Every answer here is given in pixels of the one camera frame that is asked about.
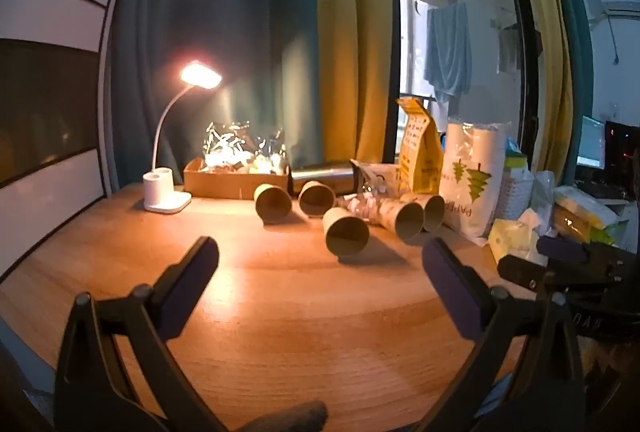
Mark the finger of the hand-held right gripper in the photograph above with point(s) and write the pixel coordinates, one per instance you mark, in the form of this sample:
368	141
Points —
520	269
565	249

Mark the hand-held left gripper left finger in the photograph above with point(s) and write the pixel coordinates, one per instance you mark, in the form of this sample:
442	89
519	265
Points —
180	292

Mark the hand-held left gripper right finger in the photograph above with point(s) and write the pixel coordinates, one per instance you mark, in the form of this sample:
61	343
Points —
457	292

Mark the brown paper cup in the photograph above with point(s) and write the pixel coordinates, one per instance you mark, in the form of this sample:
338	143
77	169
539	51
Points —
272	206
434	213
346	236
406	222
316	199

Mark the paper cup pack tree print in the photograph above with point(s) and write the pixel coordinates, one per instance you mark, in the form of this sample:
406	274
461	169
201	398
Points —
472	182

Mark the pale green tissue pack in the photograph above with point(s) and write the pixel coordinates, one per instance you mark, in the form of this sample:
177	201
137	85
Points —
515	237

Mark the white yellow wipes pack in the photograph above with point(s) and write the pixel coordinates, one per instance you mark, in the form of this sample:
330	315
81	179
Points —
582	212

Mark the white woven basket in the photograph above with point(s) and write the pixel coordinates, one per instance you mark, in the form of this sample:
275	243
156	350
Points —
515	197

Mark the white desk lamp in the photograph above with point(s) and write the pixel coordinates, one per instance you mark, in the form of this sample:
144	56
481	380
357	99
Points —
162	199

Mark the computer monitor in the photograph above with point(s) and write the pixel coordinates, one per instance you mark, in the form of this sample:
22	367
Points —
592	142

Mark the cardboard box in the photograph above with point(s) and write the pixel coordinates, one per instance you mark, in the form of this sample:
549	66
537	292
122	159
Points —
225	186

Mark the crumpled clear plastic bag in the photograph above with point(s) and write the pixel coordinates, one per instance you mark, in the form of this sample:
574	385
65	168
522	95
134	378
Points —
375	184

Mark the yellow paper bag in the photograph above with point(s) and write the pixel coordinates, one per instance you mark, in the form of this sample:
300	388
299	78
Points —
420	152

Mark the clear plastic snack bag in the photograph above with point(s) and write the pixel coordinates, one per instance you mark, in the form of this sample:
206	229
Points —
240	150

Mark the steel thermos bottle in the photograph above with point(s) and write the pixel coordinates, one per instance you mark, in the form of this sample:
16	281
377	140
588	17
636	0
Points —
322	173

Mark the teal curtain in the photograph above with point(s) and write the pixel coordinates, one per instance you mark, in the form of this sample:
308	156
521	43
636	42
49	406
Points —
215	27
570	37

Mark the yellow curtain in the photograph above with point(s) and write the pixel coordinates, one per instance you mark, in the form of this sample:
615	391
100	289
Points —
352	37
545	37

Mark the blue hanging towel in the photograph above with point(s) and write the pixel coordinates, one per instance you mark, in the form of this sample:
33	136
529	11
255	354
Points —
448	52

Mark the white air conditioner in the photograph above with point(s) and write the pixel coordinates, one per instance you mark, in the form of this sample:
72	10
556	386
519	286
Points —
612	5

